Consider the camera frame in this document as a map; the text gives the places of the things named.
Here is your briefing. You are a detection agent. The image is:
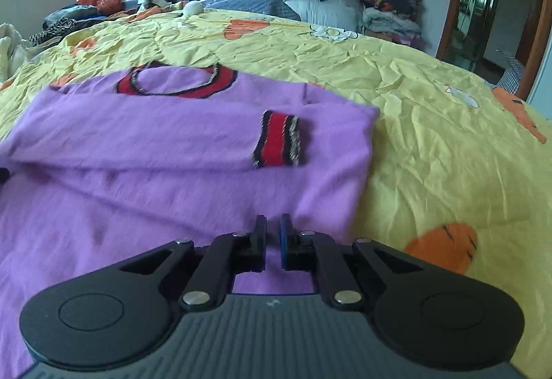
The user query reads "purple knit sweater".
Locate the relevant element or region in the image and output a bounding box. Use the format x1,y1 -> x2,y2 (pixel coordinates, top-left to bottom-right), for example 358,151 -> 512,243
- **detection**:
1,62 -> 379,378

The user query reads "yellow carrot print quilt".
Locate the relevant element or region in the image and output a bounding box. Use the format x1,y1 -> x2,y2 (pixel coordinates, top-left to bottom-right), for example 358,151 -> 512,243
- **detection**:
1,9 -> 551,378

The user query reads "white round plush ball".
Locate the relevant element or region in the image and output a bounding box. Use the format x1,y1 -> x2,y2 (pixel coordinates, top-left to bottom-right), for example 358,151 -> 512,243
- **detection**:
183,1 -> 205,17

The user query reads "grey blue quilted blanket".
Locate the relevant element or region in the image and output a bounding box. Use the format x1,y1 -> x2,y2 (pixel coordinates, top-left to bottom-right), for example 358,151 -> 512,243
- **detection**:
197,0 -> 301,22

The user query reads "white padded jacket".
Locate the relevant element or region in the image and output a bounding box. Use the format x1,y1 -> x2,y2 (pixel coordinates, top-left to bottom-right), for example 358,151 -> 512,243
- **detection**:
0,23 -> 35,83

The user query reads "brown wooden door frame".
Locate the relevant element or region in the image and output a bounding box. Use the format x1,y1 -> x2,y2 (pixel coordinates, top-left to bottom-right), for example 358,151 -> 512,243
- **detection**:
437,0 -> 551,99

